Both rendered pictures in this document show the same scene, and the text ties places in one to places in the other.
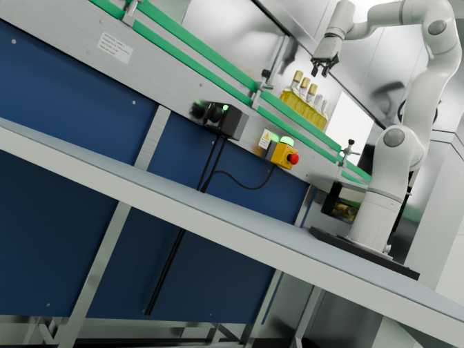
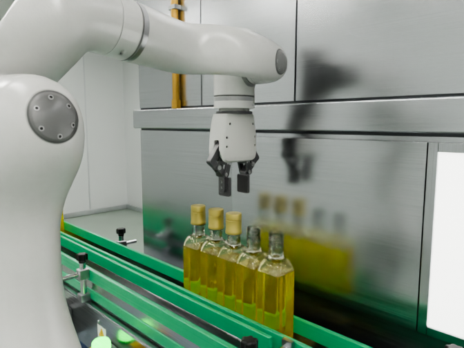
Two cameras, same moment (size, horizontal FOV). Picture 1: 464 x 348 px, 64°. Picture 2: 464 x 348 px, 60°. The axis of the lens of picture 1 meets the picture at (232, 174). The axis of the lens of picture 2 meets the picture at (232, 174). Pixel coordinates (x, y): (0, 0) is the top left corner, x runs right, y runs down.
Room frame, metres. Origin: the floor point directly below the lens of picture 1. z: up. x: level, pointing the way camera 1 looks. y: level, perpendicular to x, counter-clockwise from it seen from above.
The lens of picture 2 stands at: (1.51, -1.02, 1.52)
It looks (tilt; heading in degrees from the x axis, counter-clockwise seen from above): 7 degrees down; 88
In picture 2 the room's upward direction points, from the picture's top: straight up
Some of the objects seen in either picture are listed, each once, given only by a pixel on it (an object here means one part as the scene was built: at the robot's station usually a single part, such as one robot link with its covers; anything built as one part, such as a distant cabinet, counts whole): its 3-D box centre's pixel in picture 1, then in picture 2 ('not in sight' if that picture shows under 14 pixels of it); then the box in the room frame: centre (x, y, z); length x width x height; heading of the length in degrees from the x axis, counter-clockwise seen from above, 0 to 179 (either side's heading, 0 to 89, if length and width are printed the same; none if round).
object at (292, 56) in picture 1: (325, 115); (413, 235); (1.86, -0.33, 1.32); 0.90 x 0.03 x 0.34; 133
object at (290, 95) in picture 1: (283, 111); (199, 277); (1.47, -0.10, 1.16); 0.06 x 0.06 x 0.21; 42
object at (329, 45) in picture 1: (329, 49); (234, 134); (1.55, -0.18, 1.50); 0.10 x 0.07 x 0.11; 43
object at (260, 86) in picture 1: (264, 90); (74, 279); (1.14, 0.00, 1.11); 0.07 x 0.04 x 0.13; 43
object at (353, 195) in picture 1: (351, 206); not in sight; (1.60, -0.54, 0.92); 0.27 x 0.17 x 0.15; 43
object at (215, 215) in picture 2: (304, 83); (215, 218); (1.51, -0.14, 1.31); 0.04 x 0.04 x 0.04
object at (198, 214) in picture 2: (297, 76); (198, 214); (1.47, -0.10, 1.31); 0.04 x 0.04 x 0.04
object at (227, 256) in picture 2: (299, 123); (233, 291); (1.55, -0.18, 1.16); 0.06 x 0.06 x 0.21; 43
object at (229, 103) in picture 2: (333, 36); (235, 104); (1.55, -0.18, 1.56); 0.09 x 0.08 x 0.03; 43
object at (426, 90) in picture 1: (424, 103); (31, 279); (1.28, -0.53, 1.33); 0.16 x 0.12 x 0.50; 139
